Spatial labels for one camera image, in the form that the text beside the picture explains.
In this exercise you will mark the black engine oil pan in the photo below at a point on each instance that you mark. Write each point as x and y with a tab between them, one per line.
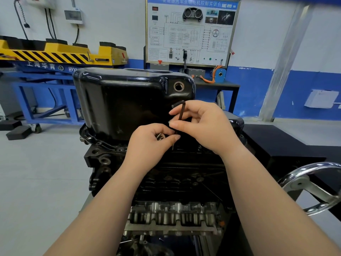
120	103

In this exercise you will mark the black caster wheel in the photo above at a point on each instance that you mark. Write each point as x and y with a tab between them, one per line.
36	128

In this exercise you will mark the white wall document holder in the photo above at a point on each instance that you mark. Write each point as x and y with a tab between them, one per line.
321	99

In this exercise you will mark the electrical training display board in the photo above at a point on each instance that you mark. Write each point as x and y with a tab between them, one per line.
191	31

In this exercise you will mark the person's right thumb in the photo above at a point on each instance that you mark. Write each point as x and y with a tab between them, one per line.
181	125

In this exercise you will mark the silver cylinder head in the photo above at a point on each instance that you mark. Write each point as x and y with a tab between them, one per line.
170	215

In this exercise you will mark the aluminium post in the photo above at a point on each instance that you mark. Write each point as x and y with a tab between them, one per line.
287	63

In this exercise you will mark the person's right hand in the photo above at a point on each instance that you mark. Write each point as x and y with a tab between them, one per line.
213	127

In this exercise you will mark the black hex key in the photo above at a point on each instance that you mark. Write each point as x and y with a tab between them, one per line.
181	110

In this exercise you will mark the blue round motor unit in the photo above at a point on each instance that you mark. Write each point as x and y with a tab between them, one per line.
220	75

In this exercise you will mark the grey metal box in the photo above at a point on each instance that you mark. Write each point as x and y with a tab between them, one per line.
195	72

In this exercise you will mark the blue metal frame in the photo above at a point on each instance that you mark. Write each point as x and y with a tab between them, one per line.
45	87

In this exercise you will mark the chrome handwheel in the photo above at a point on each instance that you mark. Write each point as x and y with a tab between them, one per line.
301	181

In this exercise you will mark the person's left forearm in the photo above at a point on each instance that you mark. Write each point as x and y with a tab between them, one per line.
101	210

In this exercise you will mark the black rubber block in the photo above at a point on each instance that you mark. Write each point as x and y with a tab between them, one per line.
18	133
9	125

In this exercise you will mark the black engine block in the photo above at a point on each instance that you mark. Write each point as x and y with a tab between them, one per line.
183	173

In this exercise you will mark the person's left hand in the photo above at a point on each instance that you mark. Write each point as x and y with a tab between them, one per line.
145	146

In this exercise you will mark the person's right forearm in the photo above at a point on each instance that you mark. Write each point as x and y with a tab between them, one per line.
269	205

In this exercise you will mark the white electrical wall box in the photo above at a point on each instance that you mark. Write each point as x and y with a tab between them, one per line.
73	15

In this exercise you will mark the black engine stand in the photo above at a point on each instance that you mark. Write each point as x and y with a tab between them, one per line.
282	146

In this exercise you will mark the yellow striped lift platform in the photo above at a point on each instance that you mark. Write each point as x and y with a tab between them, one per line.
58	54

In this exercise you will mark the small metal bolt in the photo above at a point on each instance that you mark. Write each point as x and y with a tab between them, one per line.
159	136

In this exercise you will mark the person's left thumb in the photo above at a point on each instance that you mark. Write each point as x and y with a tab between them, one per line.
170	140

